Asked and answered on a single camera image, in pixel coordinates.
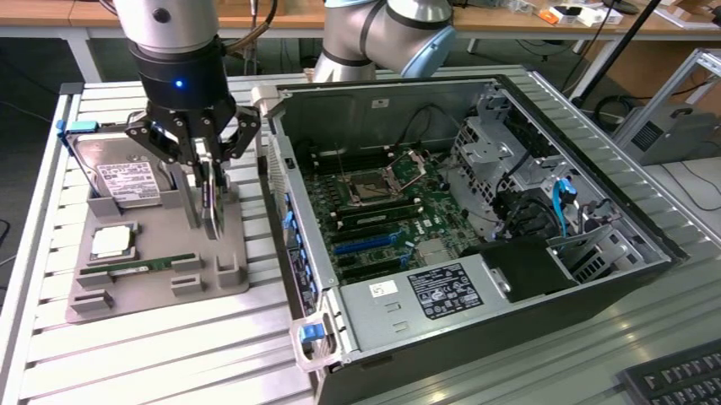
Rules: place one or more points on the grey metal disk bay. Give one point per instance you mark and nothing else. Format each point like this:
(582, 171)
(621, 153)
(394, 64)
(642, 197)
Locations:
(597, 253)

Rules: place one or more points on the small white box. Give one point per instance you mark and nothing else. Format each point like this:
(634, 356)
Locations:
(599, 17)

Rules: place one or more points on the CPU socket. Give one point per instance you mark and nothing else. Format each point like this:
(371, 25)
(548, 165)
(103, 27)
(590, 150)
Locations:
(368, 190)

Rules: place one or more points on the black installed RAM stick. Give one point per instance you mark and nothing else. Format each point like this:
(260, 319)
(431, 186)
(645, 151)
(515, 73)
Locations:
(371, 219)

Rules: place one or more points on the grey power supply unit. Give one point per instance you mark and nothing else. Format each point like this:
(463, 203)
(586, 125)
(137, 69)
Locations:
(371, 320)

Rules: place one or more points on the black keyboard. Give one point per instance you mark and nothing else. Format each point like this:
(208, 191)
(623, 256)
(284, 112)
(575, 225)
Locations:
(681, 379)

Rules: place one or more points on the aluminium profile frame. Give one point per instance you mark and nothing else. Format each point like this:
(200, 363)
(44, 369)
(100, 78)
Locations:
(670, 84)

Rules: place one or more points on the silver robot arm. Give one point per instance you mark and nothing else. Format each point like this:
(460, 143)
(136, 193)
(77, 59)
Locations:
(168, 25)

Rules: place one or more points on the black tripod pole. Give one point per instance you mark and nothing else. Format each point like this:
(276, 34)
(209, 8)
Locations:
(619, 46)

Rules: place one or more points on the small orange box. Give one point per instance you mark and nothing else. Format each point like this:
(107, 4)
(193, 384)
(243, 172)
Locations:
(547, 16)

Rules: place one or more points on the grey plastic parts rack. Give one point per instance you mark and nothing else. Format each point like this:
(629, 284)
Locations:
(163, 253)

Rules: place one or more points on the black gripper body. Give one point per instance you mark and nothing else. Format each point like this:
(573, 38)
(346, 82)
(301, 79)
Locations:
(180, 76)

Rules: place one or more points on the grey metal drive cage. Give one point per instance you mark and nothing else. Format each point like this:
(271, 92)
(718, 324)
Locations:
(478, 147)

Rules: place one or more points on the green RAM stick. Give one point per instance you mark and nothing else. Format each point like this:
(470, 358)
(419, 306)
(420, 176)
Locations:
(145, 266)

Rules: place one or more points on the thin metal locking lever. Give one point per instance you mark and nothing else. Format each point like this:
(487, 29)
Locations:
(340, 160)

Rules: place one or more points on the silver chipset heat sink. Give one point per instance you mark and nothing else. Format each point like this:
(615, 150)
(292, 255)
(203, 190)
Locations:
(436, 253)

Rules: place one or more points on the open black PC case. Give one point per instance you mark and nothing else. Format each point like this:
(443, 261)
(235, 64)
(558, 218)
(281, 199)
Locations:
(478, 337)

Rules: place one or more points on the black expansion slot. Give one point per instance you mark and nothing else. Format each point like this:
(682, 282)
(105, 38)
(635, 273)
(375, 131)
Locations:
(371, 266)
(360, 236)
(374, 276)

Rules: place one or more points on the metal socket cover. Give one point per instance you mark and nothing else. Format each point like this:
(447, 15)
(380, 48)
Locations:
(408, 169)

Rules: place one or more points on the silver CPU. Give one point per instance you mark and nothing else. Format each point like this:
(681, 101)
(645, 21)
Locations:
(112, 242)

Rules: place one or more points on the hard disk in blue carrier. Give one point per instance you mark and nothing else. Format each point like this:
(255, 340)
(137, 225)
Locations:
(112, 177)

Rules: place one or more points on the wooden top desk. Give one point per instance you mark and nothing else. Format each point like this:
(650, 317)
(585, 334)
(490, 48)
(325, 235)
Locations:
(56, 14)
(506, 19)

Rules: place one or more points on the green motherboard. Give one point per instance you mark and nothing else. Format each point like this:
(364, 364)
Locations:
(434, 198)

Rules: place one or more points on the grey computer tower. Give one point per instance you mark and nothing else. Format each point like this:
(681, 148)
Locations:
(675, 135)

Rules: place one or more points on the graphics card with metal bracket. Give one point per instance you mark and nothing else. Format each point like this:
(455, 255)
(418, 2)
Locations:
(212, 211)

